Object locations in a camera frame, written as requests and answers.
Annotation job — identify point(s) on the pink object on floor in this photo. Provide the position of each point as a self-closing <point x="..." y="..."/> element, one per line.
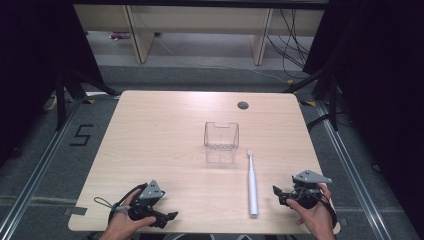
<point x="119" y="35"/>

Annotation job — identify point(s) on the clear plastic container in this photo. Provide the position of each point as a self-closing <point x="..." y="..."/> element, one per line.
<point x="221" y="141"/>

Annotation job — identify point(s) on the person's left hand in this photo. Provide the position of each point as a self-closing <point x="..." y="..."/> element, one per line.
<point x="124" y="223"/>

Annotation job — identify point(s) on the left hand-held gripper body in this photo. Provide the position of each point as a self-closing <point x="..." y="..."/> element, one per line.
<point x="150" y="192"/>

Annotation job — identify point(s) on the white electric toothbrush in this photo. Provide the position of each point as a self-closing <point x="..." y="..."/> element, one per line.
<point x="253" y="186"/>

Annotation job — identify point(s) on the metal floor rail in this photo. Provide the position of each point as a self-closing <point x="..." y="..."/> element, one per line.
<point x="36" y="173"/>
<point x="350" y="173"/>

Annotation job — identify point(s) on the dark curtain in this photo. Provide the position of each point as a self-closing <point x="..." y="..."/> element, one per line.
<point x="36" y="66"/>
<point x="383" y="83"/>

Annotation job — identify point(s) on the person's right hand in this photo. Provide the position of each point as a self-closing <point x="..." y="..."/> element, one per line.
<point x="315" y="218"/>

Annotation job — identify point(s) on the black metal stand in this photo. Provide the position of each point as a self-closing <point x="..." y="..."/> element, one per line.
<point x="333" y="100"/>
<point x="61" y="100"/>

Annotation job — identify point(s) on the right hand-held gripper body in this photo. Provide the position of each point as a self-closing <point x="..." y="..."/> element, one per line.
<point x="309" y="186"/>

